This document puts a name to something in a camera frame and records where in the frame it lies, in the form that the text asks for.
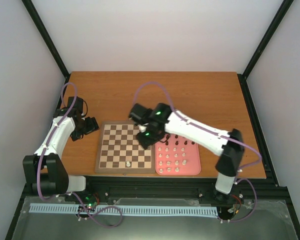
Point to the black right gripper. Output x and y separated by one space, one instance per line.
145 143

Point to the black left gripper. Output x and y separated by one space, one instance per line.
91 127

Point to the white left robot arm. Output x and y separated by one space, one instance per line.
44 171

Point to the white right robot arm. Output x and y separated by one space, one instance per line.
154 123

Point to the green lit circuit board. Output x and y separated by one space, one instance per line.
92 200

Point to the pink piece tray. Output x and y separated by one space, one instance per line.
175 150

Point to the wooden chessboard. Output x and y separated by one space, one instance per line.
118 144

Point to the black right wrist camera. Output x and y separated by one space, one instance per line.
139 114

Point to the light blue cable duct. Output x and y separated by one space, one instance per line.
126 210

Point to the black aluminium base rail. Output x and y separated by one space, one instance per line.
109 189

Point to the left black frame post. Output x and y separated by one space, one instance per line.
36 19

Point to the black frame post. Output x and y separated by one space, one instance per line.
269 33
36 19

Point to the right black frame post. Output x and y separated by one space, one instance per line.
269 33

